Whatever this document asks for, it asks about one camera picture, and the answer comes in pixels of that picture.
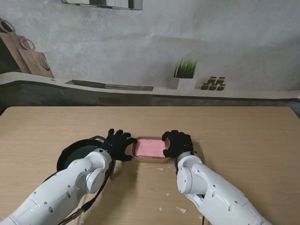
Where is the printed potted grass plant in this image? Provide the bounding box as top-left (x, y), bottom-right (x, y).
top-left (169, 58), bottom-right (198, 90)

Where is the clear plastic lid pink sheet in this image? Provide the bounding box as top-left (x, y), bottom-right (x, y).
top-left (132, 136), bottom-right (171, 162)

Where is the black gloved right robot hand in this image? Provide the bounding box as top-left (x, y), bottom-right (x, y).
top-left (161, 130), bottom-right (195, 158)

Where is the brown paper food container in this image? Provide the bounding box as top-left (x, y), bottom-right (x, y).
top-left (131, 140), bottom-right (172, 164)

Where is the black cast iron skillet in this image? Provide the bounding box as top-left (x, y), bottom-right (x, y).
top-left (56, 135), bottom-right (115, 175)

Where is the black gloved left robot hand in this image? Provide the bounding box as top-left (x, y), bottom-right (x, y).
top-left (101, 128), bottom-right (138, 162)

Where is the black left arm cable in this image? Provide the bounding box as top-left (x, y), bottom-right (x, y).
top-left (41, 159), bottom-right (112, 223)

